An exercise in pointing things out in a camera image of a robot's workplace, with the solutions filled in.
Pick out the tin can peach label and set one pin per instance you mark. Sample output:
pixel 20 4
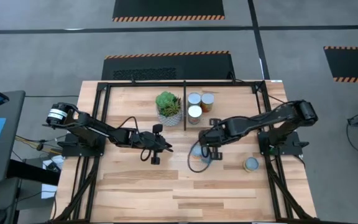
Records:
pixel 251 163

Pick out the orange green beans can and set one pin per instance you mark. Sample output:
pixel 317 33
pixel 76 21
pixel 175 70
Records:
pixel 207 99

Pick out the white triangle-patterned plant pot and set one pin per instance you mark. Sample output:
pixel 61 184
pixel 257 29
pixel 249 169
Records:
pixel 170 120

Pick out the green succulent plant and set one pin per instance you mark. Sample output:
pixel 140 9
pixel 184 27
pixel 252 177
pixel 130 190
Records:
pixel 166 101

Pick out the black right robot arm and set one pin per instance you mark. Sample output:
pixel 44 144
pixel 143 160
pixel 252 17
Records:
pixel 259 119

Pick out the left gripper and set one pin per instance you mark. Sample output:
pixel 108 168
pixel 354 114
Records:
pixel 148 140

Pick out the tomatoes tin can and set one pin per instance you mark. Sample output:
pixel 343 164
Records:
pixel 194 111

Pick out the tin can green label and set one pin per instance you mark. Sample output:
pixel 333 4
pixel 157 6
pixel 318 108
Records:
pixel 194 98

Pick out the black hazard-striped floor mat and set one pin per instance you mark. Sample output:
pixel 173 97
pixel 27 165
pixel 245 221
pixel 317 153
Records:
pixel 166 7
pixel 353 63
pixel 197 65

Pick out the white paper sheet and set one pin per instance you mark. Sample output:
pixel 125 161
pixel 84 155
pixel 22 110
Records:
pixel 48 189

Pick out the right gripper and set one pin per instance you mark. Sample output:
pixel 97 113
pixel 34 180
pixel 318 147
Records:
pixel 221 137

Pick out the black aluminium table frame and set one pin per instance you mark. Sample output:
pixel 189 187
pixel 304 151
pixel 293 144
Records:
pixel 154 84

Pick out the grey desk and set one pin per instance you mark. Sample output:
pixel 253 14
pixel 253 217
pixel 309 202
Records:
pixel 14 124

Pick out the black desk base bar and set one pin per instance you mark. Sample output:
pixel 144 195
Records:
pixel 33 172

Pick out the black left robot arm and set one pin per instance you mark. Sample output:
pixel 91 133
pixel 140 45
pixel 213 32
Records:
pixel 98 129

